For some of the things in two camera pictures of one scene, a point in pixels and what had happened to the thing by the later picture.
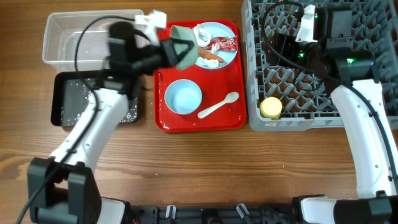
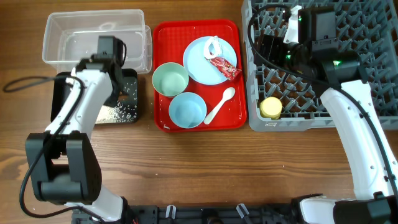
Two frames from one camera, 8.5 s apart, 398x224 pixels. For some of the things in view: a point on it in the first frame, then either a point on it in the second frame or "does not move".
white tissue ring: x=196 y=30 to x=217 y=47
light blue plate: x=217 y=29 to x=199 y=69
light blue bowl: x=183 y=96 to x=188 y=110
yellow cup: x=271 y=107 does not move
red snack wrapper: x=225 y=43 to x=227 y=70
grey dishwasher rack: x=278 y=101 does not move
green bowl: x=186 y=33 to x=170 y=79
